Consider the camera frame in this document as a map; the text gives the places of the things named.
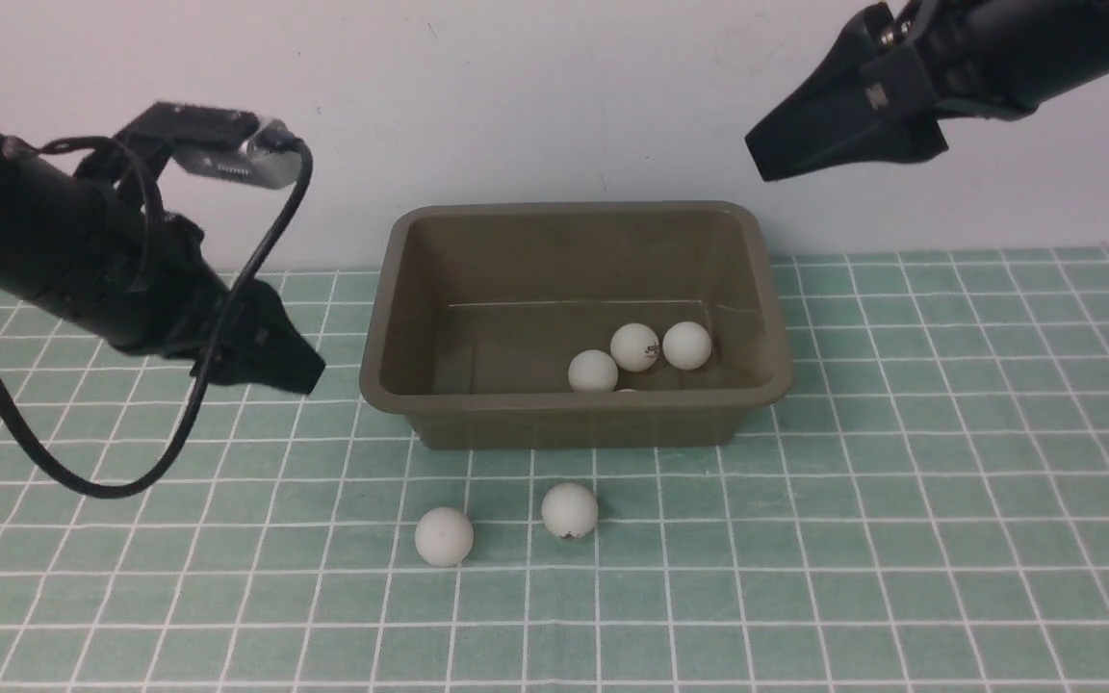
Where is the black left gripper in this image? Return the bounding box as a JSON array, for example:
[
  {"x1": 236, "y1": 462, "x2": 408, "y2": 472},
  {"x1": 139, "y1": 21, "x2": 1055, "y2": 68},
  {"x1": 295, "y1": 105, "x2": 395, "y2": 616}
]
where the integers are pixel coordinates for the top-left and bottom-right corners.
[{"x1": 0, "y1": 144, "x2": 325, "y2": 396}]

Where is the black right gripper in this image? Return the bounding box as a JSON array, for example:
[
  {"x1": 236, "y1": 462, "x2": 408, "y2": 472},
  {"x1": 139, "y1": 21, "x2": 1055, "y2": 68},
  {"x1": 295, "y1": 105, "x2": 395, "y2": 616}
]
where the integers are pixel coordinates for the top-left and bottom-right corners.
[{"x1": 745, "y1": 1, "x2": 1109, "y2": 183}]

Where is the white ping-pong ball printed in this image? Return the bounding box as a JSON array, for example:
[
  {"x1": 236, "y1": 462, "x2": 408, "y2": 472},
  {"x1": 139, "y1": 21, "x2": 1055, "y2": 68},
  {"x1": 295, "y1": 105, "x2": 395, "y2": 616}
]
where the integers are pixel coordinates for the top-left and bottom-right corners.
[{"x1": 610, "y1": 322, "x2": 661, "y2": 371}]

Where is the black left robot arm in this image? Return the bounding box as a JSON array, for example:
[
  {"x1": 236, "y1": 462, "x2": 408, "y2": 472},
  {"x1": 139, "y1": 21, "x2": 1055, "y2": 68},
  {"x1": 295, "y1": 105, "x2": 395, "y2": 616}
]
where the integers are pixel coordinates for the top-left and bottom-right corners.
[{"x1": 0, "y1": 101, "x2": 325, "y2": 395}]

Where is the olive green plastic bin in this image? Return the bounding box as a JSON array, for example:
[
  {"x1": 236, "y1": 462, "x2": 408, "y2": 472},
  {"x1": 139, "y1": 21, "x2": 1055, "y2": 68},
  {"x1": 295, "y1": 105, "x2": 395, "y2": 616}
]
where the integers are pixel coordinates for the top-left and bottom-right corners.
[{"x1": 358, "y1": 200, "x2": 795, "y2": 450}]

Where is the green checked tablecloth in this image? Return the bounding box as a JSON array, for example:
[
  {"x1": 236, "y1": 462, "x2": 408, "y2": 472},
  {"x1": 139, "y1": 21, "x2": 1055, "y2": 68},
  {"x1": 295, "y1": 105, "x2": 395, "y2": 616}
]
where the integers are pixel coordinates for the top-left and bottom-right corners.
[{"x1": 0, "y1": 248, "x2": 1109, "y2": 692}]

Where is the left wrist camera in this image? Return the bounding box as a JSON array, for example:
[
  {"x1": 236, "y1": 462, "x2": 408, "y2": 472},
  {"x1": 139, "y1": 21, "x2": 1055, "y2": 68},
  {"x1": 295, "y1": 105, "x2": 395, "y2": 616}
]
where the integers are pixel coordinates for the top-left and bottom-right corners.
[{"x1": 113, "y1": 101, "x2": 312, "y2": 191}]

